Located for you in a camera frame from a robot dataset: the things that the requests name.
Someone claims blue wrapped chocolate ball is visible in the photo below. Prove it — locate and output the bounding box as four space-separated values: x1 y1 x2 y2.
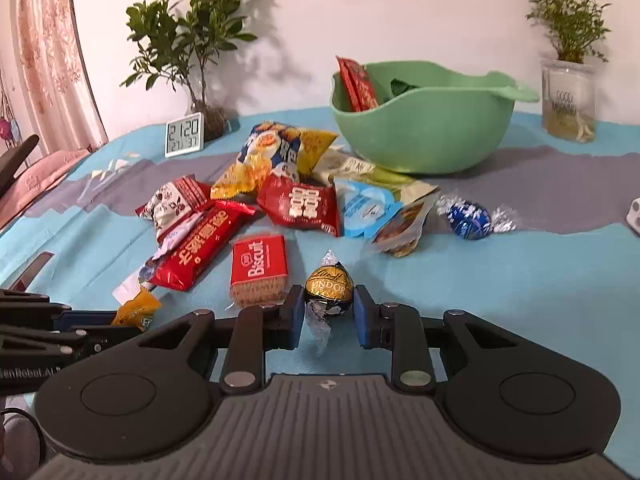
436 195 517 241

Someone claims small red snack packet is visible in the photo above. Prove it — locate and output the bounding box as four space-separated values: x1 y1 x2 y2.
256 174 342 237

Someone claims large plain red snack packet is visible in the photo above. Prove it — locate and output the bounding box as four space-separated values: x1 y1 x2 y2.
336 56 381 112

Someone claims yellow chip bag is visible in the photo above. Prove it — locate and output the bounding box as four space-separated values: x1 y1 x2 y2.
210 120 340 201

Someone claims gold chocolate ball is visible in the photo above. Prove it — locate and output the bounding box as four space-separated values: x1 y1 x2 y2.
304 250 356 359

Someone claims pink patterned curtain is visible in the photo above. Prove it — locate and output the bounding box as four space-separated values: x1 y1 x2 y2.
0 0 109 157

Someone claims clear packet of nuts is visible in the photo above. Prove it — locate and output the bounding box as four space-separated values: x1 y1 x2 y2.
370 192 441 259

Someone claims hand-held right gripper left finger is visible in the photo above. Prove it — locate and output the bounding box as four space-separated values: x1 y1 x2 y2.
137 287 307 395

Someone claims dark green snack packet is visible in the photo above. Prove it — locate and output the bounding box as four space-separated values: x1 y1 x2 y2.
387 78 422 99

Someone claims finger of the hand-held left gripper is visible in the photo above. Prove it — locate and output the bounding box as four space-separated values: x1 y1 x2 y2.
0 327 146 362
0 289 121 333

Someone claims light blue snack packet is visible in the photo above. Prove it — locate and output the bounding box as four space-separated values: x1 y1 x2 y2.
334 177 405 239

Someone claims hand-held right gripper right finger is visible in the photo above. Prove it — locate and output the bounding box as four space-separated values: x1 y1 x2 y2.
352 285 518 395

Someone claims leafy plant in glass vase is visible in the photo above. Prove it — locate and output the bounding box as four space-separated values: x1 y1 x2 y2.
120 0 259 142

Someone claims black chair part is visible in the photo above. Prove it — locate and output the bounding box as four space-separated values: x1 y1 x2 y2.
0 134 41 202

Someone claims white blueberry snack packet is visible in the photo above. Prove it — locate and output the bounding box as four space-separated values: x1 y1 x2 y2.
112 210 206 306

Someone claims long red snack packet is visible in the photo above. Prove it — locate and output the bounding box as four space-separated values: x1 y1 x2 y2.
150 199 257 292

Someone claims olive green snack packet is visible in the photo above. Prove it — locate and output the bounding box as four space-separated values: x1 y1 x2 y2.
314 146 440 206

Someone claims blue grey printed tablecloth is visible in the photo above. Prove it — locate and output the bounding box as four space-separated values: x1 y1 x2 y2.
0 105 640 480

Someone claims small yellow candy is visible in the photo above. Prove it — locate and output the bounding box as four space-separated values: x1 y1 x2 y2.
111 287 163 332

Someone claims white digital clock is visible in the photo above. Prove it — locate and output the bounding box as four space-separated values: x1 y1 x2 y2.
164 111 206 158

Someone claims red white floral snack packet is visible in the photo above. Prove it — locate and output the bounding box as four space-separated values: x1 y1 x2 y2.
136 175 213 244

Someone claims thin plant in glass jar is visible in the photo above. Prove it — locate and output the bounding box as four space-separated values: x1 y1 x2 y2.
517 0 614 144

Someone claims pink cushion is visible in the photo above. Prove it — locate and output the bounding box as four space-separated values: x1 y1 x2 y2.
0 147 94 231

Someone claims red biscuit packet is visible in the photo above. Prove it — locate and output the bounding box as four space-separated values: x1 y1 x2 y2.
225 234 292 311

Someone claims green plastic bowl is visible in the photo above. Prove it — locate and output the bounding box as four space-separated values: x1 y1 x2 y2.
330 60 541 176

